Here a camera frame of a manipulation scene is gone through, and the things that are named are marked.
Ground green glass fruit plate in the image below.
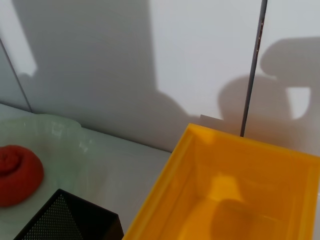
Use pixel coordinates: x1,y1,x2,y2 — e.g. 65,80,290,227
0,113,106,208

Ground black mesh pen holder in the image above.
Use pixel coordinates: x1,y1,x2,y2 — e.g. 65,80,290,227
12,188,125,240

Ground red-orange knitted orange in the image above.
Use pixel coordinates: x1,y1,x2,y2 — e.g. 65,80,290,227
0,144,45,207

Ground yellow plastic storage bin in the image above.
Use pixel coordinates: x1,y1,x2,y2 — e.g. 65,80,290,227
122,122,320,240

